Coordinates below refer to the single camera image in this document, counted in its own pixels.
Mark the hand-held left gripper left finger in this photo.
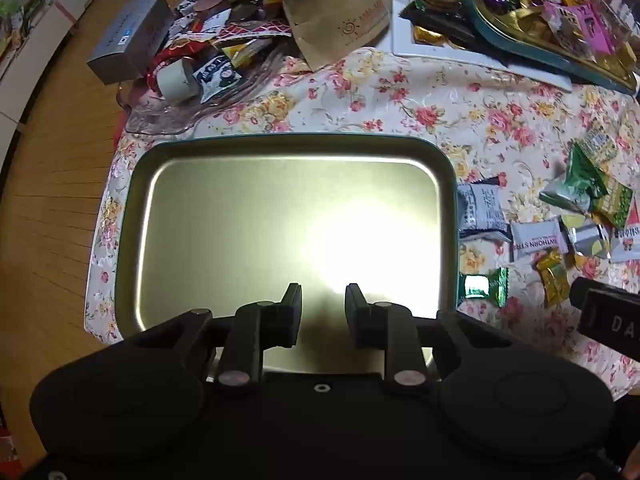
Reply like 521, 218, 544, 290
142, 283, 304, 393

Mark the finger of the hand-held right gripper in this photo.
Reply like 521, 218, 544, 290
570, 276, 640, 361

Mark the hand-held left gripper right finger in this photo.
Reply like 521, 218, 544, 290
345, 283, 502, 396

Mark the gold foil candy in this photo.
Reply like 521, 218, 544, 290
536, 250, 572, 307

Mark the red white snack packet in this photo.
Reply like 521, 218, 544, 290
610, 205, 640, 263

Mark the silver yellow snack packet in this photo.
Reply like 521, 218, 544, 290
560, 214, 612, 261

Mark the gold metal tray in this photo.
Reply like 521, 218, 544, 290
114, 132, 459, 376

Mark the green foil candy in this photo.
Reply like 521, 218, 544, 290
457, 267, 510, 307

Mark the green white foil packet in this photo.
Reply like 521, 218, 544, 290
540, 144, 608, 213

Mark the grey black snack packet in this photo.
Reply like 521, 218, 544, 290
457, 177, 512, 241

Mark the floral tablecloth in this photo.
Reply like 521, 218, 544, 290
82, 46, 640, 376

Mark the clear glass dish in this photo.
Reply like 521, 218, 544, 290
116, 42, 301, 137

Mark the white paper cup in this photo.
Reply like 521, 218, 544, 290
156, 57, 201, 104

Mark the white flat tray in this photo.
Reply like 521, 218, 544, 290
391, 0, 573, 92

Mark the gold foil chocolate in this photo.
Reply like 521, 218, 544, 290
412, 25, 446, 46

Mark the pile of snack packets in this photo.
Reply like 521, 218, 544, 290
147, 0, 293, 106

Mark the pink snack packet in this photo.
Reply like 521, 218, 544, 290
544, 2, 615, 57

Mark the brown paper bag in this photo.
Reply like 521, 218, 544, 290
281, 0, 393, 72

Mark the black wrapper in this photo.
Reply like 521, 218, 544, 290
402, 2, 478, 51

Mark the clear plastic jar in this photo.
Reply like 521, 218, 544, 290
595, 0, 640, 56

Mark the teal candy tin gold insert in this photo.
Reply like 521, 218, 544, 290
450, 0, 640, 96

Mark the silver box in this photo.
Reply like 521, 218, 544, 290
87, 0, 176, 86

